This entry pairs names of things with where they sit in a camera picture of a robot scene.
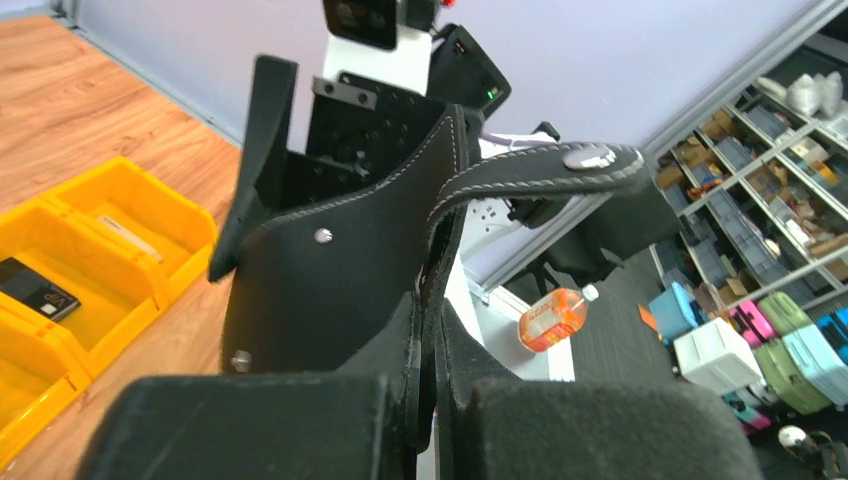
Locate black VIP card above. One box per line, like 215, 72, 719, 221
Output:
1, 257, 82, 323

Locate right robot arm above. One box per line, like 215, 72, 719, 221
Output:
208, 24, 681, 285

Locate yellow bin middle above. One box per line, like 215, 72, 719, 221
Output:
1, 200, 171, 378

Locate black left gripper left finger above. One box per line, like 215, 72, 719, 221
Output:
76, 294, 420, 479

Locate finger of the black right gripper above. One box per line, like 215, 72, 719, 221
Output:
543, 183, 681, 285
207, 54, 298, 283

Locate storage shelf rack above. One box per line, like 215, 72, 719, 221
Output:
652, 66, 848, 313

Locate yellow bin left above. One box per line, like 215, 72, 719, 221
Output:
1, 314, 90, 467

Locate yellow bin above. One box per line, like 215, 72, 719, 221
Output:
1, 314, 90, 467
1, 200, 171, 378
41, 157, 218, 303

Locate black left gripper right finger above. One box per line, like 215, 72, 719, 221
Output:
433, 306, 761, 479

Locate orange drink bottle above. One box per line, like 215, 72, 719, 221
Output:
517, 284, 600, 353

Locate white storage box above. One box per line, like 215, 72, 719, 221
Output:
673, 319, 764, 396

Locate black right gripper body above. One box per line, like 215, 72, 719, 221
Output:
284, 73, 483, 210

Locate yellow bin right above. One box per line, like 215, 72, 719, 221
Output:
41, 157, 218, 303

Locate black leather card holder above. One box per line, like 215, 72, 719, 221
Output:
219, 104, 654, 455

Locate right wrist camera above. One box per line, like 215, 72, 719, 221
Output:
322, 0, 442, 95

